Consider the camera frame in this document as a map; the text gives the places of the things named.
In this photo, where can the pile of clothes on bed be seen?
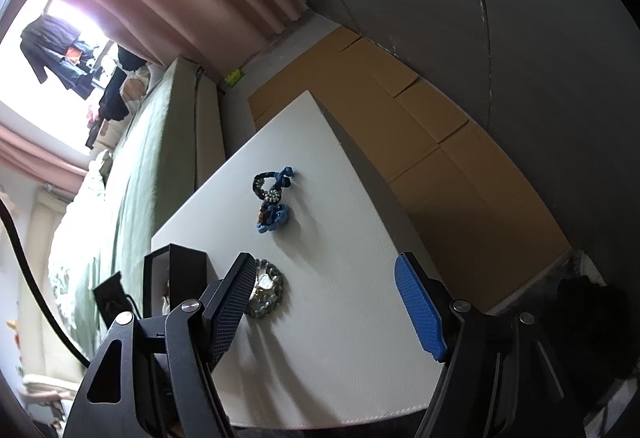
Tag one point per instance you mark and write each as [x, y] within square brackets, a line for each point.
[132, 79]

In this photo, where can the black wall plug with cable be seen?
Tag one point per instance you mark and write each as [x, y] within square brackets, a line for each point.
[111, 299]

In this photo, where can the hanging dark clothes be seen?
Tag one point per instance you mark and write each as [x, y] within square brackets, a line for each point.
[50, 44]

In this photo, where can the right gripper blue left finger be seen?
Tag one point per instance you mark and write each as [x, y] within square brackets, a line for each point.
[224, 303]

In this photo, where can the flattened brown cardboard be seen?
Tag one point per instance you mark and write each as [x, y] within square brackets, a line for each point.
[485, 227]

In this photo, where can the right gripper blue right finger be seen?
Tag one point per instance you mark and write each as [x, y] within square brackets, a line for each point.
[421, 309]

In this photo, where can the green blanket bed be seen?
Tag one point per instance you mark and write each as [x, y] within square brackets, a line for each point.
[171, 146]

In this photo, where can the black jewelry box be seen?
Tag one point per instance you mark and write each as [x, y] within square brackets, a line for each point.
[171, 275]

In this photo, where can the yellow green toy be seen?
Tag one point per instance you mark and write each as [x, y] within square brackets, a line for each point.
[234, 77]

